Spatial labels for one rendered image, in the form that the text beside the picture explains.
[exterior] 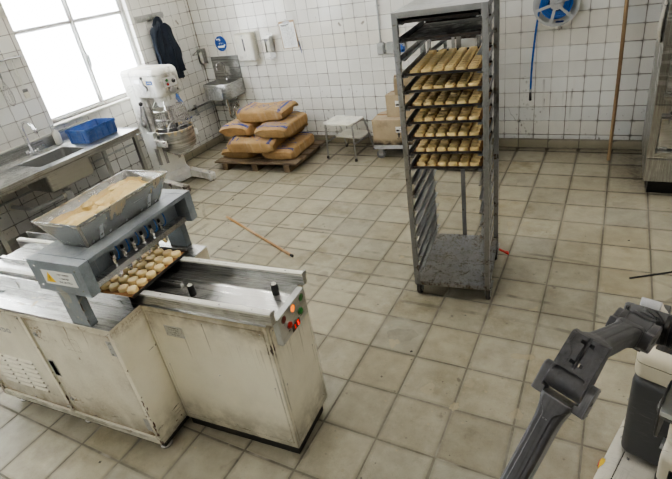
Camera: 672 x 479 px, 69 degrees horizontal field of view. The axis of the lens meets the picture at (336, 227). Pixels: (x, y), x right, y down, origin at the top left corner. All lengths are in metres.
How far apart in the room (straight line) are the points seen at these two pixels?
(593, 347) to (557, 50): 4.62
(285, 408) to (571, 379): 1.54
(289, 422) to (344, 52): 4.64
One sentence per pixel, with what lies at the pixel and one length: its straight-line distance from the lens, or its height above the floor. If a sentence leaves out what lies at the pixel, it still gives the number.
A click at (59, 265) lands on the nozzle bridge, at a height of 1.17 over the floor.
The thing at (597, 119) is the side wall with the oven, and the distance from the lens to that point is 5.70.
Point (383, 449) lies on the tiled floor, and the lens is 2.63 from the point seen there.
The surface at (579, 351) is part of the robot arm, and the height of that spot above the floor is 1.35.
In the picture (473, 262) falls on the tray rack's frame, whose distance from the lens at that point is 3.53.
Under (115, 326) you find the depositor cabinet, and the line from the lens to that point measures 2.43.
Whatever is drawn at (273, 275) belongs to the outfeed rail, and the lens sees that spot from 2.31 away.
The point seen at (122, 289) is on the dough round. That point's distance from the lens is 2.50.
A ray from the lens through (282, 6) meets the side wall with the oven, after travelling 6.51.
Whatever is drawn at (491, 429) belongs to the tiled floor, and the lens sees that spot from 2.70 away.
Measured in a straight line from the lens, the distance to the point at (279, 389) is 2.32.
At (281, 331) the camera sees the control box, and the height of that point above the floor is 0.78.
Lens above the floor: 2.10
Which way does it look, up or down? 28 degrees down
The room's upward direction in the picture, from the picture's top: 10 degrees counter-clockwise
